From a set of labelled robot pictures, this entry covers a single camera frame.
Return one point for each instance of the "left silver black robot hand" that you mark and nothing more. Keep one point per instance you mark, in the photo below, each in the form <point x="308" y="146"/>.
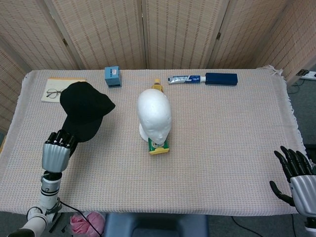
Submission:
<point x="54" y="155"/>

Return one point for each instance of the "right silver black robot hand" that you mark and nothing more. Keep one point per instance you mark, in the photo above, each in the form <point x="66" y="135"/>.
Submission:
<point x="302" y="190"/>

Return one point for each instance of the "black baseball cap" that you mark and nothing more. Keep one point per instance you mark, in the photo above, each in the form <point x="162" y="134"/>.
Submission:
<point x="84" y="106"/>

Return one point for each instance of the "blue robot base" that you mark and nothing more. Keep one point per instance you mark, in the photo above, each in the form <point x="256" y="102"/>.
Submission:
<point x="158" y="225"/>

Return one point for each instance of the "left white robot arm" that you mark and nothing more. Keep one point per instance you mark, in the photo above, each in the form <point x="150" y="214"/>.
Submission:
<point x="47" y="192"/>

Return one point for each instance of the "white foam mannequin head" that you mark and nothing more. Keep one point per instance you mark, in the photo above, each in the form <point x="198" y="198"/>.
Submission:
<point x="153" y="108"/>

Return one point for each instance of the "white book with orange stripe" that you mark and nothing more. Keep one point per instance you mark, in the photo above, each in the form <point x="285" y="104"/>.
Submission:
<point x="56" y="84"/>

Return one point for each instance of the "pink cloth bundle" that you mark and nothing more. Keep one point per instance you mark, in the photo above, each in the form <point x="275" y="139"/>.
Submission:
<point x="95" y="221"/>

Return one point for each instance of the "light blue small box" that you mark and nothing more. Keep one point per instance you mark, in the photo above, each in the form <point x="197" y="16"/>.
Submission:
<point x="113" y="77"/>

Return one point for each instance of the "pink white woven tablecloth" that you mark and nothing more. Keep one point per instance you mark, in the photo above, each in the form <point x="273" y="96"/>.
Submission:
<point x="217" y="138"/>

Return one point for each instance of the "green box with yellow lid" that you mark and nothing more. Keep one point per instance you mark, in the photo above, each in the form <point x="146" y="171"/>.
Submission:
<point x="158" y="149"/>

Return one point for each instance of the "brass screen hinge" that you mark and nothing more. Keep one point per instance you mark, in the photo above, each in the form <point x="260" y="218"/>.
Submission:
<point x="64" y="41"/>
<point x="218" y="36"/>

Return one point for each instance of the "white power strip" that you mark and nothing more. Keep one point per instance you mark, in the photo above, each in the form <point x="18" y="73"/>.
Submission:
<point x="307" y="74"/>

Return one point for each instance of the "yellow bottle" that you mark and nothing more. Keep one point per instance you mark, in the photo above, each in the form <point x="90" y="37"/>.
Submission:
<point x="157" y="86"/>

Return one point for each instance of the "dark blue long case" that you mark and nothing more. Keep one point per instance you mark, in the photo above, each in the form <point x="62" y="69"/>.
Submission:
<point x="221" y="79"/>

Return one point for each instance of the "blue white toothpaste tube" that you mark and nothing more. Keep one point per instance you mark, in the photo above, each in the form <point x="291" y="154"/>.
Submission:
<point x="185" y="79"/>

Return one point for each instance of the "beige woven folding screen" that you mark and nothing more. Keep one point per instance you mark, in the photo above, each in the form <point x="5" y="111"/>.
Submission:
<point x="177" y="32"/>

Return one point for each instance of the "thin black frame eyeglasses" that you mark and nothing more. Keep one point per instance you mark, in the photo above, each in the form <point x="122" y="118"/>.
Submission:
<point x="57" y="92"/>

